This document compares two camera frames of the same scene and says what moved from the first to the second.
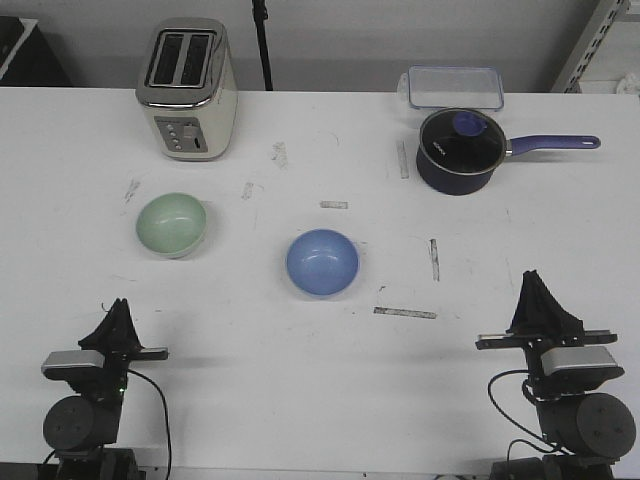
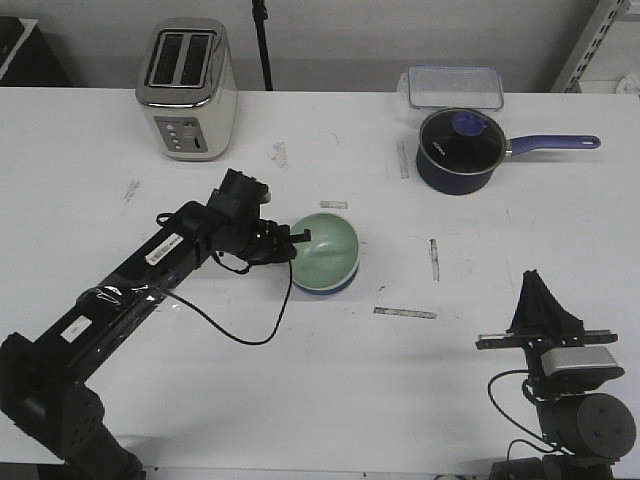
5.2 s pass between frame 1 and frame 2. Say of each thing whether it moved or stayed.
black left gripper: moved
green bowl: moved
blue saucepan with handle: stayed
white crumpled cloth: stayed
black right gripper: stayed
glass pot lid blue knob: stayed
